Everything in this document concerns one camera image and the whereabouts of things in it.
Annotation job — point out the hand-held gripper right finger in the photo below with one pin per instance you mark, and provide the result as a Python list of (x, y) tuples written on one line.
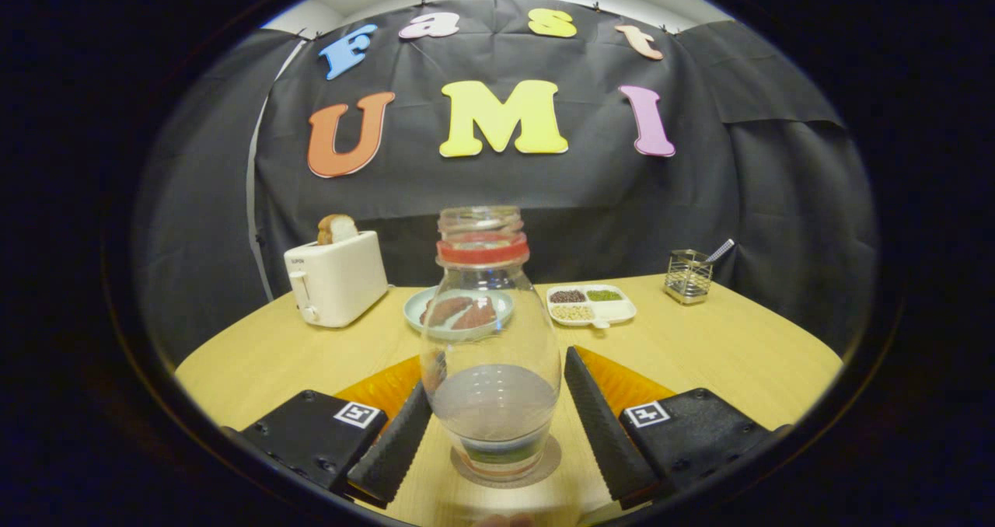
[(606, 434)]

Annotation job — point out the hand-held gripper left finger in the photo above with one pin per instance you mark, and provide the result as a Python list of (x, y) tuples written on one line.
[(392, 449)]

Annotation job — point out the round brown coaster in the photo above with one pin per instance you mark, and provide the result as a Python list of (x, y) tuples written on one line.
[(553, 461)]

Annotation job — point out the wooden table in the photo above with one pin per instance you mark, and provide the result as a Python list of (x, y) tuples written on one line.
[(699, 356)]

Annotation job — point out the white divided tray with grains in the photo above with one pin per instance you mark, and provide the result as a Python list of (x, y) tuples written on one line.
[(618, 309)]

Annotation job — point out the pale green plate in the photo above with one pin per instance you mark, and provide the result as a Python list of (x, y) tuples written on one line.
[(413, 309)]

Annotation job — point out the brown meat slice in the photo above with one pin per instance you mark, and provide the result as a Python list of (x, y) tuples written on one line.
[(443, 309), (478, 315)]

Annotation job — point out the white toaster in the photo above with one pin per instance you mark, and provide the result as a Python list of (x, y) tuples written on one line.
[(338, 278)]

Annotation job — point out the bread slice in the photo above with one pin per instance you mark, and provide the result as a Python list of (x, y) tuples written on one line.
[(338, 228)]

